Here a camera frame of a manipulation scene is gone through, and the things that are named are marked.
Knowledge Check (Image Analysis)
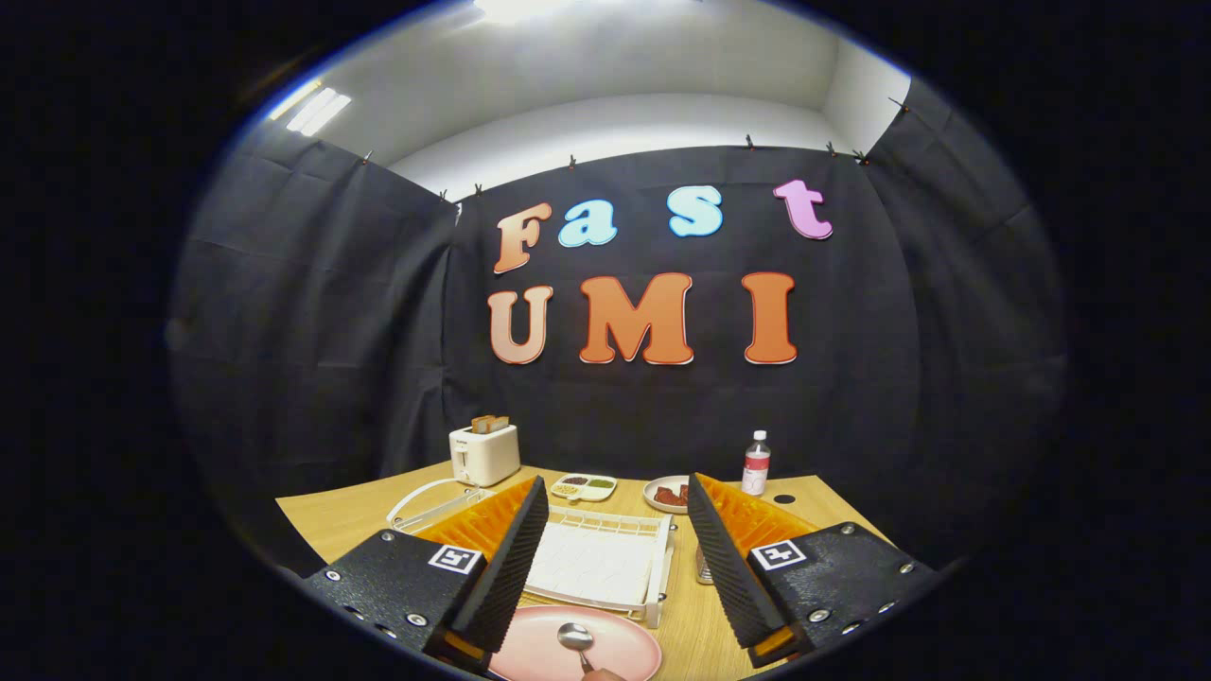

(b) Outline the clear plastic water bottle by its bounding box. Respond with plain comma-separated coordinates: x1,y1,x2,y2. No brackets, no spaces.
741,430,772,498

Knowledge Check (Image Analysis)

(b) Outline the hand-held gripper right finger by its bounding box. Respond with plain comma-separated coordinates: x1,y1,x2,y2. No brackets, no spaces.
687,473,938,669

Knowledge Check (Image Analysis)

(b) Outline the white wire dish rack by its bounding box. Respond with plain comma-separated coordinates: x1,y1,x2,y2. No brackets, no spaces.
387,478,677,630

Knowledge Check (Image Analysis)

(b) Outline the white round plate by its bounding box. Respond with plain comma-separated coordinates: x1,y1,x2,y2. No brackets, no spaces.
643,475,693,515

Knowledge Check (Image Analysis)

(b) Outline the pink plate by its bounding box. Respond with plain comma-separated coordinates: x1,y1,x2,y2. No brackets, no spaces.
489,605,663,681

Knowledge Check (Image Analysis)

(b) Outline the metal spoon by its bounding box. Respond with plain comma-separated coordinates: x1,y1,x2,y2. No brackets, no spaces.
557,622,597,674

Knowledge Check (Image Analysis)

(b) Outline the ceiling light panel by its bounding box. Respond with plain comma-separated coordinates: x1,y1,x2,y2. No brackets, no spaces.
270,80,353,136

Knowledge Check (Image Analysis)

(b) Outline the white toaster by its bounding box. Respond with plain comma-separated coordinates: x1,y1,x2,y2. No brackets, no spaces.
448,424,521,488

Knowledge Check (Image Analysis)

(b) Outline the black backdrop cloth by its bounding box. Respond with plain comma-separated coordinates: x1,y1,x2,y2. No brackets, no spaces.
166,80,1070,568

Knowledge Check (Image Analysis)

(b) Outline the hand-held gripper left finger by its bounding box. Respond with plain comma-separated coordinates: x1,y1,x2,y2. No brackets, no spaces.
303,476,551,674

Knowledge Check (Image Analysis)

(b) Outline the white divided condiment dish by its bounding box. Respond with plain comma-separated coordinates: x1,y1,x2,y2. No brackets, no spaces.
551,473,618,503

